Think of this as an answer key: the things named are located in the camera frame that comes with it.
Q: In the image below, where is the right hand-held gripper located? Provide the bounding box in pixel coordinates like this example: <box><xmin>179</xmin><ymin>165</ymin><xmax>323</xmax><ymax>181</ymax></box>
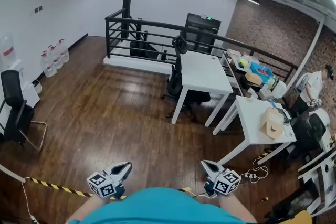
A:
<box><xmin>200</xmin><ymin>159</ymin><xmax>242</xmax><ymax>197</ymax></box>

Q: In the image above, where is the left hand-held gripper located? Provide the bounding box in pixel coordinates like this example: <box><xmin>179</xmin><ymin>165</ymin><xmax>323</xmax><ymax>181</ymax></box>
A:
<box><xmin>87</xmin><ymin>162</ymin><xmax>133</xmax><ymax>199</ymax></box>

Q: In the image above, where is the black office chair with headrest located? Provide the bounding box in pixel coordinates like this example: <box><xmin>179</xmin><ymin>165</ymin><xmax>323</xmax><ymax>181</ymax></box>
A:
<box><xmin>160</xmin><ymin>31</ymin><xmax>211</xmax><ymax>119</ymax></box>

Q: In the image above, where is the person's left forearm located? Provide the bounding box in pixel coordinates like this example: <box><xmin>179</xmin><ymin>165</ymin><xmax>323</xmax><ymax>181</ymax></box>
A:
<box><xmin>65</xmin><ymin>194</ymin><xmax>106</xmax><ymax>224</ymax></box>

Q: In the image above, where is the person's right forearm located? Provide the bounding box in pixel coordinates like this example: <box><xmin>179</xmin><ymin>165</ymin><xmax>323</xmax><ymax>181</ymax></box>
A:
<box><xmin>217</xmin><ymin>193</ymin><xmax>258</xmax><ymax>224</ymax></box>

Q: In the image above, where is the black mesh office chair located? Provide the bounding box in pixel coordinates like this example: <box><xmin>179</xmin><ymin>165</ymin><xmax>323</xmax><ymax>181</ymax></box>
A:
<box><xmin>287</xmin><ymin>112</ymin><xmax>328</xmax><ymax>162</ymax></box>

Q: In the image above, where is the black cantilever chair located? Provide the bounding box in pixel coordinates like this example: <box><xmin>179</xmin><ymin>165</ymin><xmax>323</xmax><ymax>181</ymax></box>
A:
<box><xmin>0</xmin><ymin>69</ymin><xmax>48</xmax><ymax>152</ymax></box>

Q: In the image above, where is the person's teal shirt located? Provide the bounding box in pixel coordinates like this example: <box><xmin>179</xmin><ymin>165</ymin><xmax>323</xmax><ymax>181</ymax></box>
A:
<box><xmin>68</xmin><ymin>187</ymin><xmax>259</xmax><ymax>224</ymax></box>

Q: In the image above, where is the white table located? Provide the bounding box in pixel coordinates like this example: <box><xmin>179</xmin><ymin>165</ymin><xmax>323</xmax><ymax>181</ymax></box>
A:
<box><xmin>212</xmin><ymin>95</ymin><xmax>297</xmax><ymax>166</ymax></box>
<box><xmin>171</xmin><ymin>51</ymin><xmax>234</xmax><ymax>128</ymax></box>

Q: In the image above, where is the long yellow black striped tape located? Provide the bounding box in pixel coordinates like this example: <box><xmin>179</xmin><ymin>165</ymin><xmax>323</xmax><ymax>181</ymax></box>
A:
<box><xmin>26</xmin><ymin>176</ymin><xmax>193</xmax><ymax>200</ymax></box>

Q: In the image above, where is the large cardboard box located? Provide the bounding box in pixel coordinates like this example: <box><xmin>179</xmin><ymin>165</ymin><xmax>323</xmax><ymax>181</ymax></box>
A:
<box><xmin>259</xmin><ymin>106</ymin><xmax>285</xmax><ymax>141</ymax></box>

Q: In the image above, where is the black flat panel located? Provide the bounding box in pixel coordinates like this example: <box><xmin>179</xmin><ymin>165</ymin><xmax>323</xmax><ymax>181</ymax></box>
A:
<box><xmin>265</xmin><ymin>180</ymin><xmax>322</xmax><ymax>224</ymax></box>

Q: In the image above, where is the black tablet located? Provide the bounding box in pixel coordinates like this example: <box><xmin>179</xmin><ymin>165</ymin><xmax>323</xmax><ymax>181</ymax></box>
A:
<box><xmin>277</xmin><ymin>108</ymin><xmax>292</xmax><ymax>125</ymax></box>

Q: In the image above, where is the white low box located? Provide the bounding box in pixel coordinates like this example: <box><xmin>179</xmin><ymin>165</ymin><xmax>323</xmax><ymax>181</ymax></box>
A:
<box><xmin>258</xmin><ymin>88</ymin><xmax>274</xmax><ymax>101</ymax></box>

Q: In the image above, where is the black metal storage shelf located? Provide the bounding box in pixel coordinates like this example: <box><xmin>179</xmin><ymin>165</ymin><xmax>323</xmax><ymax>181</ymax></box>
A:
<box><xmin>219</xmin><ymin>48</ymin><xmax>288</xmax><ymax>103</ymax></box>

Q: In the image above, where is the small cardboard box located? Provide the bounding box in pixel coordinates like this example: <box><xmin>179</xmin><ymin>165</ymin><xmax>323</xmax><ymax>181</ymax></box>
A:
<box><xmin>244</xmin><ymin>71</ymin><xmax>264</xmax><ymax>86</ymax></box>

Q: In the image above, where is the tan wooden stool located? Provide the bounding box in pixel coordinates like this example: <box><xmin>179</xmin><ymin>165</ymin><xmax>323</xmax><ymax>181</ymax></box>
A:
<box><xmin>281</xmin><ymin>210</ymin><xmax>314</xmax><ymax>224</ymax></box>

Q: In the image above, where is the white plastic container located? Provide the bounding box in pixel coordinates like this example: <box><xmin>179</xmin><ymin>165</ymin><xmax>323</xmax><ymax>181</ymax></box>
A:
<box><xmin>269</xmin><ymin>80</ymin><xmax>287</xmax><ymax>100</ymax></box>

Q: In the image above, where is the grey tray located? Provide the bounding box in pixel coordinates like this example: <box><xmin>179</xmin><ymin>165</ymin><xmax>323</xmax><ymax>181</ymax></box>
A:
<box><xmin>234</xmin><ymin>56</ymin><xmax>260</xmax><ymax>72</ymax></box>

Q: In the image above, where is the green translucent item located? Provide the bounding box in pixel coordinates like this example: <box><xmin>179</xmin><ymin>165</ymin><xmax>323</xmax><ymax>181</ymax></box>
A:
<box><xmin>265</xmin><ymin>76</ymin><xmax>279</xmax><ymax>92</ymax></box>

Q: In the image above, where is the blue plastic bin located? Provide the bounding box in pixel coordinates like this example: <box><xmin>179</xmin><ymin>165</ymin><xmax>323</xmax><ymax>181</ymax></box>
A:
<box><xmin>249</xmin><ymin>61</ymin><xmax>276</xmax><ymax>80</ymax></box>

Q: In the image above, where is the small white bin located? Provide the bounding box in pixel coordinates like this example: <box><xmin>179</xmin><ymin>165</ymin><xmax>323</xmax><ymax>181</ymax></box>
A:
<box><xmin>31</xmin><ymin>79</ymin><xmax>44</xmax><ymax>95</ymax></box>

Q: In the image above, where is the clear water jug red cap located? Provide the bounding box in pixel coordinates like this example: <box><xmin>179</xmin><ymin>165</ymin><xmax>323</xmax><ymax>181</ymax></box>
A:
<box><xmin>56</xmin><ymin>39</ymin><xmax>70</xmax><ymax>64</ymax></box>
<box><xmin>48</xmin><ymin>44</ymin><xmax>65</xmax><ymax>70</ymax></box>
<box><xmin>40</xmin><ymin>50</ymin><xmax>58</xmax><ymax>78</ymax></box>

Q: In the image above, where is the black metal railing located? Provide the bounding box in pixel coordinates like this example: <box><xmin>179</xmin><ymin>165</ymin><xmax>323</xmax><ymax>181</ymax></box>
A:
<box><xmin>104</xmin><ymin>0</ymin><xmax>299</xmax><ymax>82</ymax></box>

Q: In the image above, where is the white vertical pipe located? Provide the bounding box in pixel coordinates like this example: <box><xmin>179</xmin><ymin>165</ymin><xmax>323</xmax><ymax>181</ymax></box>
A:
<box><xmin>286</xmin><ymin>14</ymin><xmax>327</xmax><ymax>90</ymax></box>

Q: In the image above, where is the large dispenser water bottle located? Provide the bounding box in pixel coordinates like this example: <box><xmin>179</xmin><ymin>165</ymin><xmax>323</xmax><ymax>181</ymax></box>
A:
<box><xmin>0</xmin><ymin>33</ymin><xmax>17</xmax><ymax>68</ymax></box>

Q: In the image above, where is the thin black cable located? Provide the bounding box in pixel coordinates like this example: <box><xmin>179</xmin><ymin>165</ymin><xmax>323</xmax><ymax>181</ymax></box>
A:
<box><xmin>187</xmin><ymin>190</ymin><xmax>211</xmax><ymax>198</ymax></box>

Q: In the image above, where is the white power strip cable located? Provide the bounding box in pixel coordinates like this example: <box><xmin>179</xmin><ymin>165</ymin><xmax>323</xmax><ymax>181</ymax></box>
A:
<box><xmin>245</xmin><ymin>157</ymin><xmax>269</xmax><ymax>180</ymax></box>

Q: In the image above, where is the thin white cable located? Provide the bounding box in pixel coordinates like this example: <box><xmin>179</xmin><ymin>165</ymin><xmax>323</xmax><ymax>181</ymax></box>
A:
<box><xmin>22</xmin><ymin>178</ymin><xmax>40</xmax><ymax>224</ymax></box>

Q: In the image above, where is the white desk frame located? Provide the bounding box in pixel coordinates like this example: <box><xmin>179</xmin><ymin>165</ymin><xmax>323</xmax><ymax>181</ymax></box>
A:
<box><xmin>298</xmin><ymin>107</ymin><xmax>336</xmax><ymax>217</ymax></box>

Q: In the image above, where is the white floor rail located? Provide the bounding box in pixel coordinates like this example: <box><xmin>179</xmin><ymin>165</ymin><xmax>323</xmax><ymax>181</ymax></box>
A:
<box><xmin>0</xmin><ymin>163</ymin><xmax>27</xmax><ymax>183</ymax></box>

